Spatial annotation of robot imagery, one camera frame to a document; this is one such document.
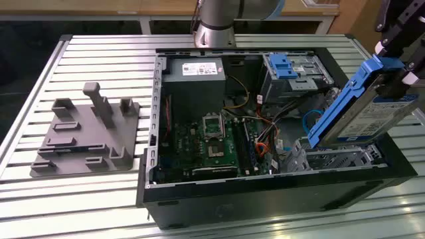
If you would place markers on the white bench frame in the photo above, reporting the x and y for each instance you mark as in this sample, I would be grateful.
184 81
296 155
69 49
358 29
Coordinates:
145 25

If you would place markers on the blue drive latch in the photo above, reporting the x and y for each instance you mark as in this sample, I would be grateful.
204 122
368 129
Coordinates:
280 67

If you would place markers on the grey power supply unit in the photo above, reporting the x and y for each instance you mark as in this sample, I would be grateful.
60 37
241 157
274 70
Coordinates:
196 94

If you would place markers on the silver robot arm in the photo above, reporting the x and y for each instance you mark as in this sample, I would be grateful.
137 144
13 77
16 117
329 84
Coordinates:
216 25

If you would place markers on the black graphics card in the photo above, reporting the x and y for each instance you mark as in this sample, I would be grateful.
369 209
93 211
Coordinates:
212 171

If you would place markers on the metal drive cage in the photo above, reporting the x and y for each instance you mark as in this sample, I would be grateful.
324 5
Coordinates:
298 85

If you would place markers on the grey parts rack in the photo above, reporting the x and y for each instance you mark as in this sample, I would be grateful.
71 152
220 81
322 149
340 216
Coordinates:
85 124

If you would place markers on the RAM stick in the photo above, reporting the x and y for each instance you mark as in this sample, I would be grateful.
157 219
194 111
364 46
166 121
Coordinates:
249 144

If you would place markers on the hard disk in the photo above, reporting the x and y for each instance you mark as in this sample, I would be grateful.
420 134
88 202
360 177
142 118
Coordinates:
365 119

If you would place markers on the black RAM slot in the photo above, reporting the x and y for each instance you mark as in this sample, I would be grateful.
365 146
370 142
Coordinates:
240 147

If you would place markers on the CPU socket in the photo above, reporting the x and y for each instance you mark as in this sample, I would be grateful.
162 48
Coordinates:
214 148

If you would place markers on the black table corner cap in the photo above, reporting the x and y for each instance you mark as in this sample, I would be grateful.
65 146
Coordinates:
350 36
65 37

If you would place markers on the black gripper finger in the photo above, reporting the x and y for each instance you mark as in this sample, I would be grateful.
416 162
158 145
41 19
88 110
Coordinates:
393 87
398 30

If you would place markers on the black PC case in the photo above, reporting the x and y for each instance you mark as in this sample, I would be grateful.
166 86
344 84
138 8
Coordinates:
265 199

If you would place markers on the green motherboard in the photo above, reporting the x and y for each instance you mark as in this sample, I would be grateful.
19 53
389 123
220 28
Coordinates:
185 149

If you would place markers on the metal disk bay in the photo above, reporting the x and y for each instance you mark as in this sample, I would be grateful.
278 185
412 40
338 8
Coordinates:
332 159

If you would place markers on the wooden bench top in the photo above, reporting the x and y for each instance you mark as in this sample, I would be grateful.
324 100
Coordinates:
98 6

